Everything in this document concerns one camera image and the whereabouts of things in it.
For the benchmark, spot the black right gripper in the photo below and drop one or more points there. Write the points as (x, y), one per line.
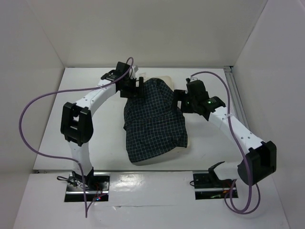
(182, 102)

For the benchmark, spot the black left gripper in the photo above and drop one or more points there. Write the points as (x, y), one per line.
(134, 93)

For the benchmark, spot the dark checked pillowcase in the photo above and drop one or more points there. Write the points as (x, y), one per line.
(152, 127)

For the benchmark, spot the cream pillow with bear print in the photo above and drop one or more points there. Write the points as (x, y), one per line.
(172, 154)

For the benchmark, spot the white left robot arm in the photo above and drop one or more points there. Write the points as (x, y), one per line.
(76, 119)

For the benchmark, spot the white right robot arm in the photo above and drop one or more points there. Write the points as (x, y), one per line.
(259, 157)

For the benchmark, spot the aluminium frame rail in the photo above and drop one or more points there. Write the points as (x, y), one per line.
(235, 96)

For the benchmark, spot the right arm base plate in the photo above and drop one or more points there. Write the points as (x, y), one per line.
(208, 187)

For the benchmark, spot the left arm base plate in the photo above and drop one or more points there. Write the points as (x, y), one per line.
(96, 191)

